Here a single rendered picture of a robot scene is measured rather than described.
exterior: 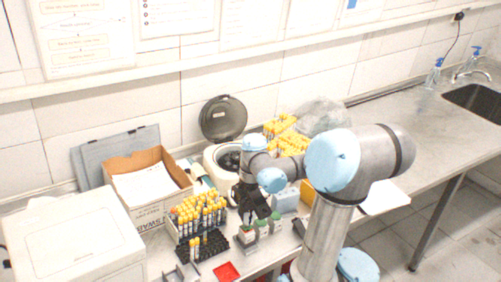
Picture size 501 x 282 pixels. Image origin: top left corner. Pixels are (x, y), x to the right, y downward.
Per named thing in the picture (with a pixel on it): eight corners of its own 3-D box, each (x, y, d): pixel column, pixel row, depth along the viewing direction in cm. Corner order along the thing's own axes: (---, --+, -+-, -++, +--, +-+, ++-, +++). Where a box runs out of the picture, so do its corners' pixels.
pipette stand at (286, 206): (276, 221, 157) (279, 201, 151) (268, 208, 161) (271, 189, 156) (298, 214, 160) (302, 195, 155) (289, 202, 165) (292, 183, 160)
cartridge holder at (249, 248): (246, 256, 142) (247, 249, 140) (232, 238, 148) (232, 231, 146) (259, 249, 145) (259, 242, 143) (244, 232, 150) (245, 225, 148)
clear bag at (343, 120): (320, 134, 208) (326, 111, 200) (307, 116, 221) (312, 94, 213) (356, 130, 214) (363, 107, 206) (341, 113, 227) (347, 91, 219)
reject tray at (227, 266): (222, 286, 132) (223, 284, 131) (212, 270, 136) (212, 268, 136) (240, 277, 135) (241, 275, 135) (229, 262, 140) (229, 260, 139)
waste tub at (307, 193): (320, 217, 160) (326, 198, 154) (297, 197, 168) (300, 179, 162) (343, 204, 167) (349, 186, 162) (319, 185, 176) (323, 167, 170)
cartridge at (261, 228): (259, 241, 148) (260, 228, 144) (251, 232, 151) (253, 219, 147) (268, 236, 150) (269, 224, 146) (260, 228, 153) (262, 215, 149)
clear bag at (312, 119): (306, 148, 197) (312, 116, 186) (277, 132, 206) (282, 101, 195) (334, 128, 213) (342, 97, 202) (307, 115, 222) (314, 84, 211)
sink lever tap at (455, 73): (480, 96, 256) (490, 76, 248) (445, 80, 271) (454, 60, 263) (496, 90, 264) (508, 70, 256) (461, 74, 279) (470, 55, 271)
